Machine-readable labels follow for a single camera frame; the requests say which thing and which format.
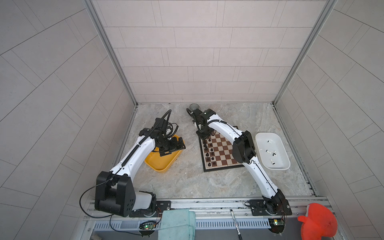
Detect white ribbed ceramic cup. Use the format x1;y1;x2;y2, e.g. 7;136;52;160
189;103;200;111

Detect black chess pieces on board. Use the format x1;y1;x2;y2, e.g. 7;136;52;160
203;138;217;169

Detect yellow plastic tray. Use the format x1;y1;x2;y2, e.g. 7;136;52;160
145;143;183;173

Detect red plastic funnel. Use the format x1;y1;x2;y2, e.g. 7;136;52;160
298;203;338;240

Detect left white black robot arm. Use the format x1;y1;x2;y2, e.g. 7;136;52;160
94;110;186;217

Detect aluminium rail frame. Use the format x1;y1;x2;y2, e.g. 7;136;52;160
72;197;334;240

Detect brown white chessboard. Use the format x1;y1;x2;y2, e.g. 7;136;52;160
198;131;244;172

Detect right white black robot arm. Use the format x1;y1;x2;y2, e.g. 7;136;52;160
186;108;292;216

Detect white plastic tray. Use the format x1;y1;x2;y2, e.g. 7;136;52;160
255;133;291;171

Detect black pen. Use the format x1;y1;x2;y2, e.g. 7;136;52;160
230;209;243;240

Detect green cloth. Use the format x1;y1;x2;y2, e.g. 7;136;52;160
158;209;196;240

